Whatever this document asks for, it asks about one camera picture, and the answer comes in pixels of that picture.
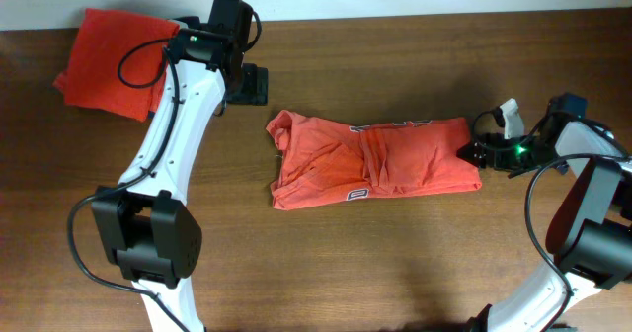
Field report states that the folded orange shirt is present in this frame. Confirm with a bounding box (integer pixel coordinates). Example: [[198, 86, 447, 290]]
[[53, 8, 180, 122]]

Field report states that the orange t-shirt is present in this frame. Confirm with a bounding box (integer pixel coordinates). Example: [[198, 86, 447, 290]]
[[266, 110, 482, 210]]

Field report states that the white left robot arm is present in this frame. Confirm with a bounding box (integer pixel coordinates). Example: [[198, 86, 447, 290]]
[[91, 0, 268, 331]]

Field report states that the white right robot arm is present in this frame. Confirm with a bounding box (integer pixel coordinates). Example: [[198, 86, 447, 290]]
[[458, 93, 631, 331]]

